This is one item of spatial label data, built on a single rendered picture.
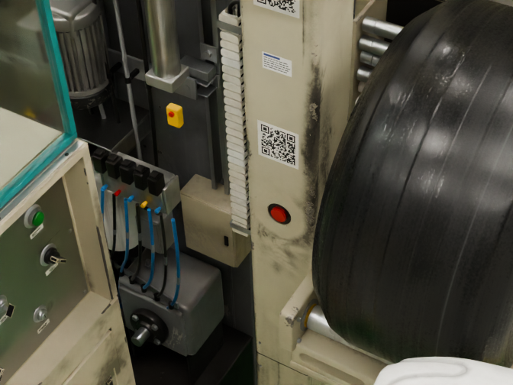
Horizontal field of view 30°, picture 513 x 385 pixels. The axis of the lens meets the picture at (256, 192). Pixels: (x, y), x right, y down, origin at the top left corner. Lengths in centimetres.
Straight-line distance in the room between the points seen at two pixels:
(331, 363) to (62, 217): 53
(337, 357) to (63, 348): 47
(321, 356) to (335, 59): 54
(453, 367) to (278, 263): 88
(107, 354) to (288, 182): 49
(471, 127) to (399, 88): 11
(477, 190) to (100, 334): 81
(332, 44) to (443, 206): 33
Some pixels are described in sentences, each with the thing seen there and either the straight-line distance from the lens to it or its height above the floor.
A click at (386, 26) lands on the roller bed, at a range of 184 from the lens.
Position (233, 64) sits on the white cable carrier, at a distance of 150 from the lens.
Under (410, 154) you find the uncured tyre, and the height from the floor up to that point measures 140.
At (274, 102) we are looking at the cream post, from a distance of 148.
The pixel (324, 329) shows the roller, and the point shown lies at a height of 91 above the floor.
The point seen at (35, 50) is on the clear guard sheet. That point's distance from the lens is 138.
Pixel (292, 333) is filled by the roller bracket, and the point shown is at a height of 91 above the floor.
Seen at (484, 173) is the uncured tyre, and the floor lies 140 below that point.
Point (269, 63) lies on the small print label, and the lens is 144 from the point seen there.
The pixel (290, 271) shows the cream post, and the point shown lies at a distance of 174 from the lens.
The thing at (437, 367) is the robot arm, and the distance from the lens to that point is 90.
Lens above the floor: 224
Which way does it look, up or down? 45 degrees down
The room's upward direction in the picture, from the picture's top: 2 degrees counter-clockwise
